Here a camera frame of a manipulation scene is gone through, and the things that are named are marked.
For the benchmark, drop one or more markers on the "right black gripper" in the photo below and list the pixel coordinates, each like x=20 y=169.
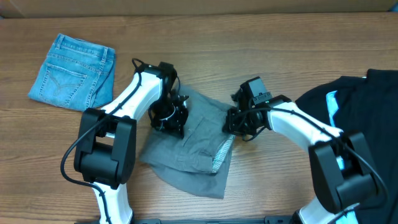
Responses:
x=231 y=125

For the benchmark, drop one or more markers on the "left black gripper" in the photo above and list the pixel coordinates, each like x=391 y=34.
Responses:
x=174 y=126

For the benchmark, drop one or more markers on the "grey cotton shorts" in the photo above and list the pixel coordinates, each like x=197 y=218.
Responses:
x=199 y=162

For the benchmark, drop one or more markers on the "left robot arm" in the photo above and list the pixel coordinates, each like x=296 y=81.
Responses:
x=105 y=150

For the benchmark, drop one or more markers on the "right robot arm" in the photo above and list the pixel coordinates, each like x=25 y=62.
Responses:
x=343 y=174

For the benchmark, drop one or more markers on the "light blue garment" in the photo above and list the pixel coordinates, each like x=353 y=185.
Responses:
x=332 y=107

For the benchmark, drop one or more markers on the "folded blue denim jeans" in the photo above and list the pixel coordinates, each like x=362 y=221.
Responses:
x=76 y=75

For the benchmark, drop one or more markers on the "black garment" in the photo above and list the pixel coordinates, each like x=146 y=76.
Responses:
x=368 y=105

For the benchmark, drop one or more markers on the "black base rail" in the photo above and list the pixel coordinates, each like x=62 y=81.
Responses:
x=280 y=219

